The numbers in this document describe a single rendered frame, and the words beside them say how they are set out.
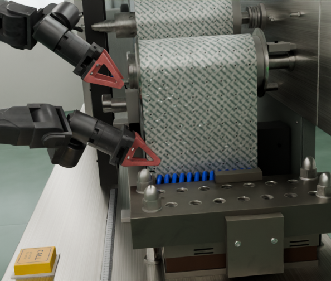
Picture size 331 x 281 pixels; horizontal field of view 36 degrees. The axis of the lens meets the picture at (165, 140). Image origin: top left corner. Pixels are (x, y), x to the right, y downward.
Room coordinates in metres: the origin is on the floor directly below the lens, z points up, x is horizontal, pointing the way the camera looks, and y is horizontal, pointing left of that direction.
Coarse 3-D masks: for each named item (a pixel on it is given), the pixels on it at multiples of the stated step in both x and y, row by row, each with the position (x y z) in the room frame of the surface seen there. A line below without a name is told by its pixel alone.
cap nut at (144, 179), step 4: (144, 168) 0.94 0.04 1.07; (140, 172) 0.93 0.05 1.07; (144, 172) 0.93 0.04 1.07; (148, 172) 0.93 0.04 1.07; (140, 176) 0.93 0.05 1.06; (144, 176) 0.92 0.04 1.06; (148, 176) 0.93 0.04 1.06; (140, 180) 0.92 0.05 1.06; (144, 180) 0.92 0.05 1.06; (148, 180) 0.93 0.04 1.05; (152, 180) 0.94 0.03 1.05; (140, 184) 0.92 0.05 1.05; (144, 184) 0.92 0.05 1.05; (148, 184) 0.92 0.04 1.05; (152, 184) 0.93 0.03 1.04; (140, 188) 0.92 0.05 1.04; (144, 188) 0.92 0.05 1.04; (140, 192) 0.92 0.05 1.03
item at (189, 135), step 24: (216, 96) 1.01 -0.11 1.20; (240, 96) 1.01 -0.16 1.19; (144, 120) 1.00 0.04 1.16; (168, 120) 1.01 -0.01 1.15; (192, 120) 1.01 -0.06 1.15; (216, 120) 1.01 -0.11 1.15; (240, 120) 1.01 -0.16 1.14; (168, 144) 1.01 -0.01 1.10; (192, 144) 1.01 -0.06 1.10; (216, 144) 1.01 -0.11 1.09; (240, 144) 1.01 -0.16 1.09; (168, 168) 1.01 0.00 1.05; (192, 168) 1.01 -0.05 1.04; (216, 168) 1.01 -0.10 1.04; (240, 168) 1.01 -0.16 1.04
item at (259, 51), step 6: (252, 36) 1.07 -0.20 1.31; (258, 42) 1.04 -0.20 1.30; (258, 48) 1.03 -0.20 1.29; (258, 54) 1.03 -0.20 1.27; (258, 60) 1.02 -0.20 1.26; (258, 66) 1.02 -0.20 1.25; (258, 72) 1.02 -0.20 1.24; (258, 78) 1.03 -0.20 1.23; (138, 84) 1.01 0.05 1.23; (258, 84) 1.04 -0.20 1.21; (138, 90) 1.02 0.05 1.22; (138, 96) 1.05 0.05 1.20
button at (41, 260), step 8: (32, 248) 0.92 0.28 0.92; (40, 248) 0.92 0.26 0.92; (48, 248) 0.92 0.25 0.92; (24, 256) 0.89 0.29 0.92; (32, 256) 0.89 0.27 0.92; (40, 256) 0.89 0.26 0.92; (48, 256) 0.88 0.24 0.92; (16, 264) 0.86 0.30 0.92; (24, 264) 0.86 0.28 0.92; (32, 264) 0.86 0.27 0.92; (40, 264) 0.86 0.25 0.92; (48, 264) 0.86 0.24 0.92; (16, 272) 0.86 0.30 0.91; (24, 272) 0.86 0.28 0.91; (32, 272) 0.86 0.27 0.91; (40, 272) 0.86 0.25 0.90; (48, 272) 0.86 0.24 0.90
